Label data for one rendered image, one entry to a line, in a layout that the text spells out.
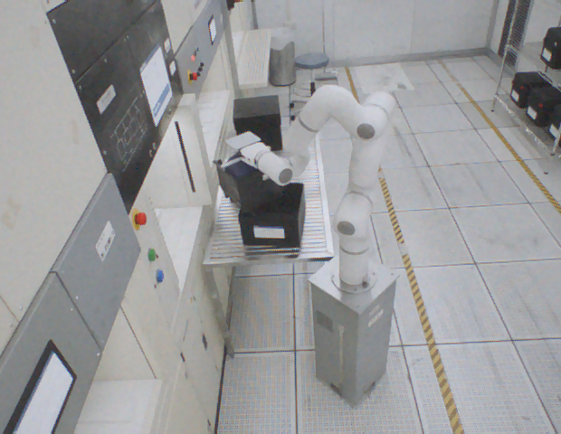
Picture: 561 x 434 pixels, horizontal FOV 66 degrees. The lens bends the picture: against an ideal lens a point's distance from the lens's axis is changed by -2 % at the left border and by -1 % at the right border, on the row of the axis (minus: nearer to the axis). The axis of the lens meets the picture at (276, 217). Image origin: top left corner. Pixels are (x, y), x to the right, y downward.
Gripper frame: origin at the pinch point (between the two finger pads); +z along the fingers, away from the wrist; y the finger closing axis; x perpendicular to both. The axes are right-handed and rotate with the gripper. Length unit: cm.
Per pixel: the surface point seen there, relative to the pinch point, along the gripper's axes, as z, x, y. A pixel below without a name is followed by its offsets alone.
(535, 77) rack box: 61, -81, 330
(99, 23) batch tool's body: -20, 62, -45
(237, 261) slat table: -11, -49, -18
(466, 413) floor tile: -98, -126, 48
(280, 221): -15.8, -33.8, 3.8
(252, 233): -6.8, -41.3, -6.2
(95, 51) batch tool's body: -26, 57, -49
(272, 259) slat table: -20, -49, -5
